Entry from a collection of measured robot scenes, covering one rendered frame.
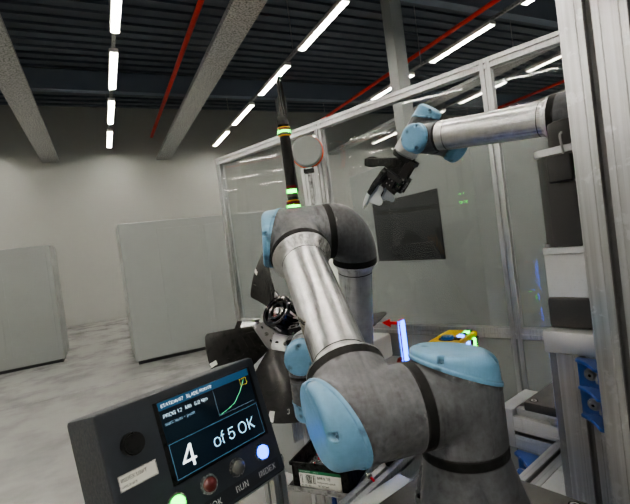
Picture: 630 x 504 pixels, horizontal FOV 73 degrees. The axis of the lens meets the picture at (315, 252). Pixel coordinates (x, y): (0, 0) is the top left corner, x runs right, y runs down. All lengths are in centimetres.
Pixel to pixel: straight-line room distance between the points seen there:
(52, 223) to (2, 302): 540
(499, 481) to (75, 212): 1314
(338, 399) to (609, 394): 36
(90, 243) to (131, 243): 669
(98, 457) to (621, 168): 73
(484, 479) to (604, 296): 28
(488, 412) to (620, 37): 47
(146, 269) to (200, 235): 93
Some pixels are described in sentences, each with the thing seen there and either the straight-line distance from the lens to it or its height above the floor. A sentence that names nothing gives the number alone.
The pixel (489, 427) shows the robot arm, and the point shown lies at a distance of 62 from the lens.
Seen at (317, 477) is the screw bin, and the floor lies 85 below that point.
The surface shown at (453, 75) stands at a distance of 195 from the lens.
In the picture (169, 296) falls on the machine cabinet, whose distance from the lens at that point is 677.
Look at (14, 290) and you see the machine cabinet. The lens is 835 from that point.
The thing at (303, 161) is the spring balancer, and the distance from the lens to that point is 213.
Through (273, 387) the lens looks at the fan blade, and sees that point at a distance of 138.
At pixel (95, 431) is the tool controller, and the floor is 124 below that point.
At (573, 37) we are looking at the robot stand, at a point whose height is 165.
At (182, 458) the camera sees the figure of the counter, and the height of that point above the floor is 116.
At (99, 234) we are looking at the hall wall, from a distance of 1339.
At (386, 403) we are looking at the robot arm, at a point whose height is 123.
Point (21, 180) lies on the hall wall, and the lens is 1369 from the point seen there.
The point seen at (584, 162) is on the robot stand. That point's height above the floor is 149.
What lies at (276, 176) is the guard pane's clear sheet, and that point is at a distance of 250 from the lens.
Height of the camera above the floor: 143
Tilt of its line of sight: 1 degrees down
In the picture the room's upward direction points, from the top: 7 degrees counter-clockwise
